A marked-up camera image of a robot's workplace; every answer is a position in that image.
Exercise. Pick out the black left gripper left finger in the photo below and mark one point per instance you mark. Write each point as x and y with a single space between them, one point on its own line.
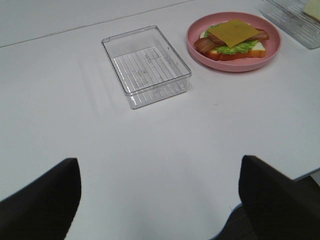
45 208

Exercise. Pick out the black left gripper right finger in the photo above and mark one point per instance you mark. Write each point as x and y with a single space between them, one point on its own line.
277 207

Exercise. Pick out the bread slice from tray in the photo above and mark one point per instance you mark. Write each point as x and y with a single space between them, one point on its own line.
215 49

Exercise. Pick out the green lettuce leaf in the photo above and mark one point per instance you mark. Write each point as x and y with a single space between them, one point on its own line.
240 50

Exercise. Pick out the brown bacon strip tray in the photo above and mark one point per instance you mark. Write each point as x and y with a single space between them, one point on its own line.
204 45

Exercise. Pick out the yellow cheese slice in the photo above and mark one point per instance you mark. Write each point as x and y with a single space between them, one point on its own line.
232 32

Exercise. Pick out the pink round plate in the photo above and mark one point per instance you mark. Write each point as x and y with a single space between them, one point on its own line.
272 45

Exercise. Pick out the left clear plastic tray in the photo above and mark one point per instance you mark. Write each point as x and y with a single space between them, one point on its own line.
147 66

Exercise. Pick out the clear plastic tray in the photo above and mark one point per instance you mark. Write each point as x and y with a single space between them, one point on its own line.
147 66
289 16

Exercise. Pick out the right clear plastic tray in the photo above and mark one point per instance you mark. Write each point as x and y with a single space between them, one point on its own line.
289 16

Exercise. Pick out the bread slice in right tray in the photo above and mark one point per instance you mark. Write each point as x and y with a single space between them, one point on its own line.
312 8

